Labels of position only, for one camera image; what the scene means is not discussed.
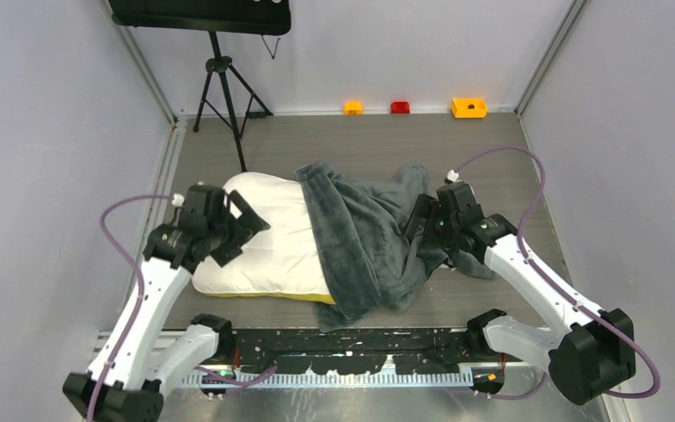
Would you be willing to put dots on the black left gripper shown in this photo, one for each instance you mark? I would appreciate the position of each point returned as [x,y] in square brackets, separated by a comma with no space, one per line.
[247,225]

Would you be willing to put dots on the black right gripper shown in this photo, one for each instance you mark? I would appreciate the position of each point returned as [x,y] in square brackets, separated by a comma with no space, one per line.
[424,208]

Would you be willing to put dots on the white and yellow pillow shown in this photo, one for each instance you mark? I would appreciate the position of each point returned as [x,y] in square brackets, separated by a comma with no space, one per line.
[280,262]

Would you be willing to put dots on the grey plush pillowcase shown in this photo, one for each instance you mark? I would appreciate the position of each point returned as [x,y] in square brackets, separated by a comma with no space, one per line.
[367,262]

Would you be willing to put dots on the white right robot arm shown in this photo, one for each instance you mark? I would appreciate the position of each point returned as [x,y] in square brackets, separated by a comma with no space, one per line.
[583,349]

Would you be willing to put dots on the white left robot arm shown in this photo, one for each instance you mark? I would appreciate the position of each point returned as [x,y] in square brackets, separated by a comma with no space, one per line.
[126,381]

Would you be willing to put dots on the red small block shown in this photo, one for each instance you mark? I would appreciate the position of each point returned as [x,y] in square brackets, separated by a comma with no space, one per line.
[400,107]

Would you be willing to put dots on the yellow small bin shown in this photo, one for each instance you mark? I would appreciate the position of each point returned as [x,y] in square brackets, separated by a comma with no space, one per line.
[469,108]

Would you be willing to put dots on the orange small block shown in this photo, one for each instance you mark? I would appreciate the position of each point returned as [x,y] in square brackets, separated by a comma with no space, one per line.
[353,108]

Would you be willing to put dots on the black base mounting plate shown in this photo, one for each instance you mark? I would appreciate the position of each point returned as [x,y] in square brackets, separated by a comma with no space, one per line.
[414,351]

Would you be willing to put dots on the black tripod stand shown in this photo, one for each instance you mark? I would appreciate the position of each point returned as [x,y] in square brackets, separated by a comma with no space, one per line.
[220,66]

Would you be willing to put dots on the black panel on tripod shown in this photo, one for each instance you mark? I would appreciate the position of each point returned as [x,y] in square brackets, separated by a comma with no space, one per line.
[252,17]

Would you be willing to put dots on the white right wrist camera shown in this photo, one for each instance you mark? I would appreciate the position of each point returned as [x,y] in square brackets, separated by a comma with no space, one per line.
[452,177]

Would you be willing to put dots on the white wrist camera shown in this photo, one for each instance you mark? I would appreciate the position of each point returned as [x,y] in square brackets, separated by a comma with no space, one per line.
[452,177]
[177,200]

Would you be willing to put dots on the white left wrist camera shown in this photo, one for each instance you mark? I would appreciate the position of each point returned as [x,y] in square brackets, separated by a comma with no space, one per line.
[177,200]

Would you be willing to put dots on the aluminium left side rail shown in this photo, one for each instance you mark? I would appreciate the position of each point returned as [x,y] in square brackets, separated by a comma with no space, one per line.
[151,165]

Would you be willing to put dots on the aluminium rail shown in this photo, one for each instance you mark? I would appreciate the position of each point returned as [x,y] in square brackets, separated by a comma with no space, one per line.
[151,165]
[481,376]

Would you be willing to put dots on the aluminium front rail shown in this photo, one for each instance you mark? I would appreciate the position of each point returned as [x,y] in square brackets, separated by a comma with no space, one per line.
[481,376]

